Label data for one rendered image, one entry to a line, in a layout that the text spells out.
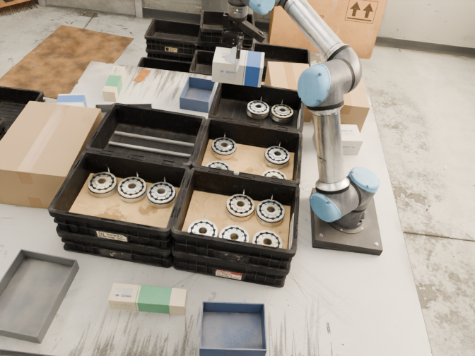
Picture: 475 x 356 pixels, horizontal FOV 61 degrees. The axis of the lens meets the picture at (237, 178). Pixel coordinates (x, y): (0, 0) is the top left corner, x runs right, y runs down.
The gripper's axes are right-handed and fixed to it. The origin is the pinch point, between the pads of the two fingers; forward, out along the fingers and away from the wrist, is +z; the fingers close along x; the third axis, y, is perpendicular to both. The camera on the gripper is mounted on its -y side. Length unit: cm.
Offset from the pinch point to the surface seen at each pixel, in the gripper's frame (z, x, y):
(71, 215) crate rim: 18, 72, 45
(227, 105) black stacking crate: 28.1, -9.0, 3.6
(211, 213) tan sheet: 28, 57, 3
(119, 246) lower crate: 30, 73, 31
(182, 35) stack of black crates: 73, -156, 52
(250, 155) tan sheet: 28.0, 23.4, -9.2
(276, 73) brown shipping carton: 25.1, -37.3, -18.2
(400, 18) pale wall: 81, -258, -146
